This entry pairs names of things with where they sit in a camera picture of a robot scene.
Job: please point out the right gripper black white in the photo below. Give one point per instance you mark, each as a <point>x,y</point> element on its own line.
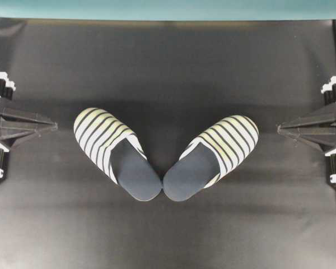
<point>318,128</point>

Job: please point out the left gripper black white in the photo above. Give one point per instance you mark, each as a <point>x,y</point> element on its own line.
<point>14,134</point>

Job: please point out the striped slipper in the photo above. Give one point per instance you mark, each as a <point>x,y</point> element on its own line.
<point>115,149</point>
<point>210,156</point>

